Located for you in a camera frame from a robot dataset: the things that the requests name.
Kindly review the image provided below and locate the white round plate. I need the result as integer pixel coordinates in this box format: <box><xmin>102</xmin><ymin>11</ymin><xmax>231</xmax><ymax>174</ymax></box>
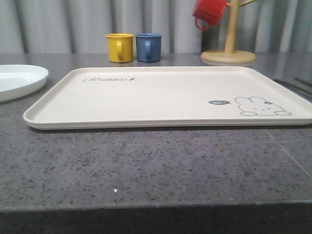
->
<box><xmin>0</xmin><ymin>64</ymin><xmax>49</xmax><ymax>102</ymax></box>

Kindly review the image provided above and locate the silver metal fork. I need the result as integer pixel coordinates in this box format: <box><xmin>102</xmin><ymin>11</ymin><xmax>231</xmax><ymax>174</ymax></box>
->
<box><xmin>274</xmin><ymin>79</ymin><xmax>312</xmax><ymax>101</ymax></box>

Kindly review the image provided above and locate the silver metal chopsticks pair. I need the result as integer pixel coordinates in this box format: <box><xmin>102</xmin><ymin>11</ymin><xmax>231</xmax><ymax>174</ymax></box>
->
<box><xmin>294</xmin><ymin>78</ymin><xmax>312</xmax><ymax>87</ymax></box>

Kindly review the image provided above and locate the cream rabbit serving tray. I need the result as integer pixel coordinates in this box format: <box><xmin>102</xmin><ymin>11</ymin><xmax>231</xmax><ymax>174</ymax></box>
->
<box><xmin>23</xmin><ymin>66</ymin><xmax>312</xmax><ymax>130</ymax></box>

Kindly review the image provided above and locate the blue enamel mug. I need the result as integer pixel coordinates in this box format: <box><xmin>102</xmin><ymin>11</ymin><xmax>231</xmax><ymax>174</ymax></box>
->
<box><xmin>136</xmin><ymin>33</ymin><xmax>162</xmax><ymax>62</ymax></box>

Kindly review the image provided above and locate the yellow enamel mug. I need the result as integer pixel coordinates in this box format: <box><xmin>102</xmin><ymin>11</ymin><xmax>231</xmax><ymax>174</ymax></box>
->
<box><xmin>105</xmin><ymin>33</ymin><xmax>134</xmax><ymax>63</ymax></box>

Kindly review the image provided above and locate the wooden mug tree stand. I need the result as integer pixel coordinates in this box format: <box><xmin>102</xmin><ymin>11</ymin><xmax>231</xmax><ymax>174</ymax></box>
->
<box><xmin>201</xmin><ymin>0</ymin><xmax>256</xmax><ymax>63</ymax></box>

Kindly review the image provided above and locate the red enamel mug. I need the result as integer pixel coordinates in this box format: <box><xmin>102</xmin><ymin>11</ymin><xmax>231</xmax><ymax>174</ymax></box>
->
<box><xmin>193</xmin><ymin>0</ymin><xmax>227</xmax><ymax>30</ymax></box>

